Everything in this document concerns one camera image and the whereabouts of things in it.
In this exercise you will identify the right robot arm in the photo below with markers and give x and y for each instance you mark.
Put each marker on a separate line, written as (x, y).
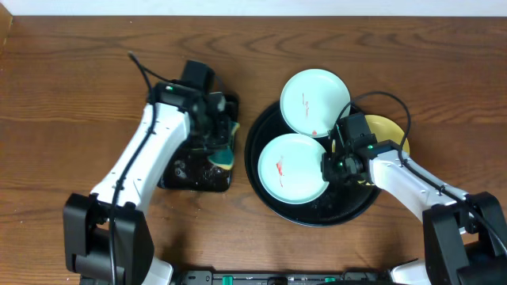
(464, 234)

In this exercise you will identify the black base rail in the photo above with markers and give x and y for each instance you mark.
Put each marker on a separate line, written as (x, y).
(202, 277)

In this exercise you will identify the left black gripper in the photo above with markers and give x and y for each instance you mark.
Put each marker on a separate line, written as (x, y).
(225, 127)

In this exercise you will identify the yellow plate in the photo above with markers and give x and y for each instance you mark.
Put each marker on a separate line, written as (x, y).
(389, 136)

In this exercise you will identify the black rectangular tray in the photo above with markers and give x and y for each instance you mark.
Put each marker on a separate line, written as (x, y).
(192, 171)

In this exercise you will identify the light blue plate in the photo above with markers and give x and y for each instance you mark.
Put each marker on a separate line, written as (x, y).
(289, 169)
(311, 101)

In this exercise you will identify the black round tray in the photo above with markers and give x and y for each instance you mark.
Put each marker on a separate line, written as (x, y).
(337, 205)

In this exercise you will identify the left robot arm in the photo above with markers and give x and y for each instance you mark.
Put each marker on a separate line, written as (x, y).
(106, 236)

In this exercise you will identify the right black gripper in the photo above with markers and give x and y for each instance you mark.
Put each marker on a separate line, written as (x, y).
(328, 173)

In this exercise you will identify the green yellow sponge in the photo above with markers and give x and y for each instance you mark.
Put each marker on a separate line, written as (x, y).
(224, 159)

